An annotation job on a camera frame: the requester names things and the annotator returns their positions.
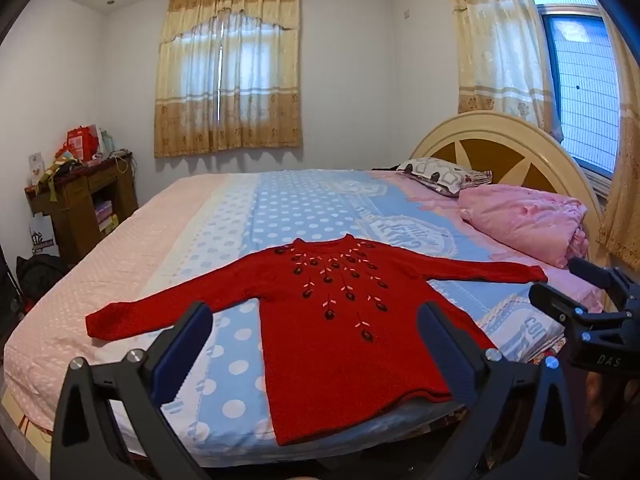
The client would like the brown wooden desk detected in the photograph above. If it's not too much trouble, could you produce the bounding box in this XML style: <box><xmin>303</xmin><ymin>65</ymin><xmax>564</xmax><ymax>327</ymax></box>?
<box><xmin>25</xmin><ymin>152</ymin><xmax>139</xmax><ymax>266</ymax></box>

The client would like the blue framed window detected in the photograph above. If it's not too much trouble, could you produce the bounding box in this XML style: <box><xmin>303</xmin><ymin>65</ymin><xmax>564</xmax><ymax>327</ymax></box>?
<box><xmin>522</xmin><ymin>0</ymin><xmax>621</xmax><ymax>181</ymax></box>

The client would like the white paper bag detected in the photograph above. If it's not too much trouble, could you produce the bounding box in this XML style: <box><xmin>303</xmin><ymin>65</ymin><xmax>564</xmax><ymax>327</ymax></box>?
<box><xmin>30</xmin><ymin>215</ymin><xmax>58</xmax><ymax>257</ymax></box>

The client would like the stack of books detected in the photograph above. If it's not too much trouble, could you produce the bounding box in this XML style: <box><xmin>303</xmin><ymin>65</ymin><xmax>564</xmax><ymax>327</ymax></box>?
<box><xmin>95</xmin><ymin>200</ymin><xmax>120</xmax><ymax>233</ymax></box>

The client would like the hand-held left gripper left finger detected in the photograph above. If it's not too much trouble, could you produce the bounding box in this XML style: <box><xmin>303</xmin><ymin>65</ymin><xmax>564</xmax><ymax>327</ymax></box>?
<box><xmin>50</xmin><ymin>301</ymin><xmax>215</xmax><ymax>480</ymax></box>

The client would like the black backpack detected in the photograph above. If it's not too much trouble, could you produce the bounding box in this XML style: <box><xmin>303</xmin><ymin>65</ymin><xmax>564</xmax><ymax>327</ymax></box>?
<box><xmin>16</xmin><ymin>254</ymin><xmax>70</xmax><ymax>306</ymax></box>

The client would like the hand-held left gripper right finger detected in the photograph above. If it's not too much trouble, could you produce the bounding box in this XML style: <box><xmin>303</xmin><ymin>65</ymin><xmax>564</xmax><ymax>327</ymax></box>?
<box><xmin>417</xmin><ymin>301</ymin><xmax>583</xmax><ymax>480</ymax></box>

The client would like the cream and brown headboard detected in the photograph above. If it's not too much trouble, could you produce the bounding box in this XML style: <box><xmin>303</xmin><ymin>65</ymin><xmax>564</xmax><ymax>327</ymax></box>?
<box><xmin>409</xmin><ymin>111</ymin><xmax>608</xmax><ymax>311</ymax></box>

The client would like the black and white patterned pillow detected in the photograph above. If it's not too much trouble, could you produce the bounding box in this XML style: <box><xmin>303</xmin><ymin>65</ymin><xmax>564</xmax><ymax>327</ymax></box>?
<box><xmin>397</xmin><ymin>157</ymin><xmax>493</xmax><ymax>197</ymax></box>

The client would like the pink folded quilt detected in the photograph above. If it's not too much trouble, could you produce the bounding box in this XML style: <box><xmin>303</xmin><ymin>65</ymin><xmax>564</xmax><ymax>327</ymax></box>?
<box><xmin>457</xmin><ymin>184</ymin><xmax>591</xmax><ymax>268</ymax></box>

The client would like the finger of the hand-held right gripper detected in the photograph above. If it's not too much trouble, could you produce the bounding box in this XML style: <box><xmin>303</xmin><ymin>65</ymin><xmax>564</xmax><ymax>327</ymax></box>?
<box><xmin>567</xmin><ymin>257</ymin><xmax>622</xmax><ymax>292</ymax></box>
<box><xmin>529</xmin><ymin>282</ymin><xmax>602</xmax><ymax>332</ymax></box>

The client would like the bed with polka dot sheet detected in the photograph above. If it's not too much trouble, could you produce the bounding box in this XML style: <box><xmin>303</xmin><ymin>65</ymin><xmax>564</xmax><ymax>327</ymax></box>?
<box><xmin>2</xmin><ymin>167</ymin><xmax>608</xmax><ymax>468</ymax></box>

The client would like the beige short window curtain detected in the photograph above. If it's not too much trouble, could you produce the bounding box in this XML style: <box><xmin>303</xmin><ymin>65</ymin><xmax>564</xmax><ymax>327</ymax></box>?
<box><xmin>153</xmin><ymin>0</ymin><xmax>303</xmax><ymax>158</ymax></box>

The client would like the red embroidered knit sweater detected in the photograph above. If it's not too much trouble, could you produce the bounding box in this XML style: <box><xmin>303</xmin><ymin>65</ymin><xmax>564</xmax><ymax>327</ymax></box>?
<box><xmin>85</xmin><ymin>234</ymin><xmax>549</xmax><ymax>447</ymax></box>

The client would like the red gift bag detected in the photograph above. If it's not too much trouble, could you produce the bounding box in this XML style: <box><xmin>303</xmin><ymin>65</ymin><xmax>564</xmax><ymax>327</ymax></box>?
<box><xmin>67</xmin><ymin>125</ymin><xmax>101</xmax><ymax>163</ymax></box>

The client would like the beige long curtain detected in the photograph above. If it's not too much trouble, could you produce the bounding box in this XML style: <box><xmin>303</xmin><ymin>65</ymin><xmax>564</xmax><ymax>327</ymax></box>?
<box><xmin>444</xmin><ymin>0</ymin><xmax>563</xmax><ymax>141</ymax></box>
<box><xmin>597</xmin><ymin>10</ymin><xmax>640</xmax><ymax>271</ymax></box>

